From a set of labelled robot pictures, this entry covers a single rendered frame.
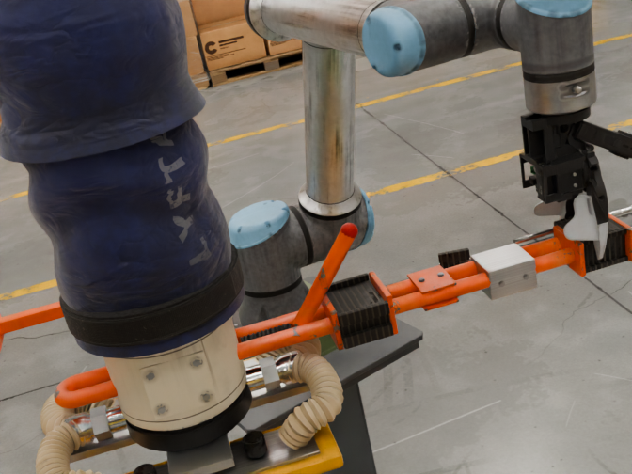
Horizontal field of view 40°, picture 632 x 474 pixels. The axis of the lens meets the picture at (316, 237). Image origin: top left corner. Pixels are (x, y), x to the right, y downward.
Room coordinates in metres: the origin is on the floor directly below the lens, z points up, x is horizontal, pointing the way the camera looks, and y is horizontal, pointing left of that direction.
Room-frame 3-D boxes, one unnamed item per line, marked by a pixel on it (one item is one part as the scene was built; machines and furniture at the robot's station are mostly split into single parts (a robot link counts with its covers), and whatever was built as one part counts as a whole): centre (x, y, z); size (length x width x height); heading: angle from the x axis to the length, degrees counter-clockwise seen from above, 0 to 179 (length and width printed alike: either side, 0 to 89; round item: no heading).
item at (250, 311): (1.86, 0.13, 0.88); 0.19 x 0.19 x 0.10
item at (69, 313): (0.98, 0.21, 1.39); 0.23 x 0.23 x 0.04
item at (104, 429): (0.98, 0.21, 1.21); 0.34 x 0.25 x 0.06; 99
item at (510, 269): (1.05, -0.25, 1.26); 0.07 x 0.07 x 0.04; 9
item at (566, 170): (1.07, -0.34, 1.41); 0.09 x 0.08 x 0.12; 98
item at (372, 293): (1.02, -0.03, 1.27); 0.10 x 0.08 x 0.06; 9
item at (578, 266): (1.06, -0.38, 1.27); 0.08 x 0.07 x 0.05; 99
